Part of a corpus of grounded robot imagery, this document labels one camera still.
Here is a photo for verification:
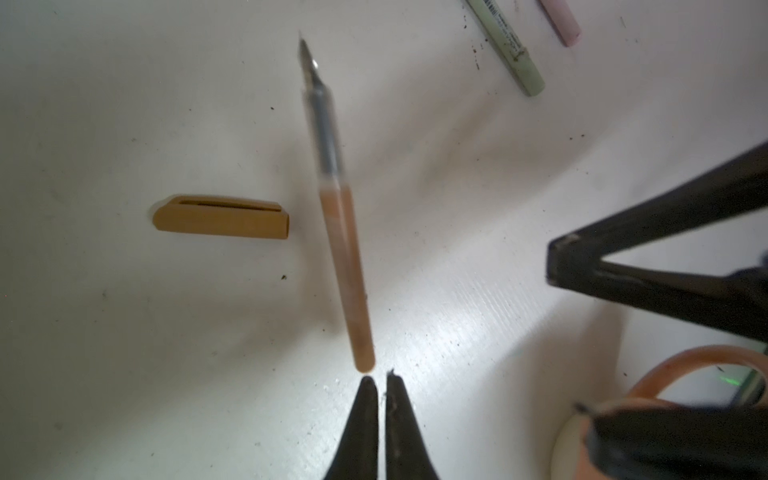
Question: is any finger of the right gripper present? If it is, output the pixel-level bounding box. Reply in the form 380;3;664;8
546;258;767;342
547;143;767;264

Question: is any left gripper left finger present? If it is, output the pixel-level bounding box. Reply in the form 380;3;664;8
324;376;379;480

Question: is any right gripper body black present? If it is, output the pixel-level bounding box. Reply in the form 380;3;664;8
575;266;768;480

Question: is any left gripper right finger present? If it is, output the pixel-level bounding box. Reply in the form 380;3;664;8
385;371;439;480

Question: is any pink pen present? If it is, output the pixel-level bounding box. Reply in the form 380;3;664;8
539;0;582;47

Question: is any orange pen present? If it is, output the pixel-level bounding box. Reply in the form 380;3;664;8
298;38;376;373

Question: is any orange pen cap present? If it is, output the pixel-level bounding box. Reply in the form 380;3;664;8
152;195;290;240

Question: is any green pen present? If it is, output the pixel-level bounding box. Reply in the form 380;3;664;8
467;0;545;97

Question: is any peach ceramic mug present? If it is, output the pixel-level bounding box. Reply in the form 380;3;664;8
550;345;767;479

